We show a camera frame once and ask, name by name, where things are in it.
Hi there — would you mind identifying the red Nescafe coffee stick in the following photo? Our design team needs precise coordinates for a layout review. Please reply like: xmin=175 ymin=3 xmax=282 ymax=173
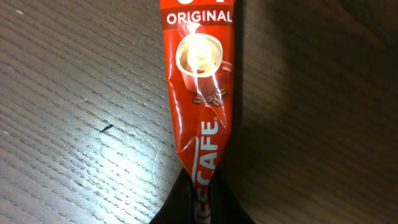
xmin=160 ymin=0 xmax=236 ymax=223

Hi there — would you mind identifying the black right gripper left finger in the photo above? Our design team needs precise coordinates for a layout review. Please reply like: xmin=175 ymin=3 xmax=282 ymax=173
xmin=149 ymin=168 xmax=194 ymax=224

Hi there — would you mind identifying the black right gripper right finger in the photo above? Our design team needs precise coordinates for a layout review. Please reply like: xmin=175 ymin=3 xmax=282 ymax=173
xmin=209 ymin=169 xmax=255 ymax=224

